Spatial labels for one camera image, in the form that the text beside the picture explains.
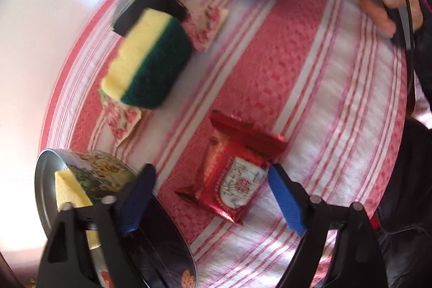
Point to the pink floral snack packet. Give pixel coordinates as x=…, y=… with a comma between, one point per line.
x=203, y=24

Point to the black gift box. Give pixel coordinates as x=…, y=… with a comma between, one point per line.
x=128, y=12

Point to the black tin lid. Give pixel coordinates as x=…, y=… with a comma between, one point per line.
x=160, y=252

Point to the pink floral candy packet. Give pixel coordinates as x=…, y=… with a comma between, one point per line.
x=121, y=118

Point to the red striped tablecloth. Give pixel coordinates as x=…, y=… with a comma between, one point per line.
x=315, y=71

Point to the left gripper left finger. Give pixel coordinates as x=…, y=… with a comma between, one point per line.
x=67, y=260

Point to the yellow sponge green backing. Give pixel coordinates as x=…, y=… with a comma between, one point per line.
x=68, y=189

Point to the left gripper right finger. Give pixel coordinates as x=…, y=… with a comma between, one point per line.
x=357, y=259

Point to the person right hand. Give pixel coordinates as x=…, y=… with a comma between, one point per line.
x=379, y=15

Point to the yellow green scouring sponge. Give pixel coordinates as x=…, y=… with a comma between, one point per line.
x=149, y=61

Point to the round metal tin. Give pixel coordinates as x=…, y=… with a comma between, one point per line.
x=98, y=173

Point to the red snack packet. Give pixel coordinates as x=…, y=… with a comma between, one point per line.
x=235, y=164

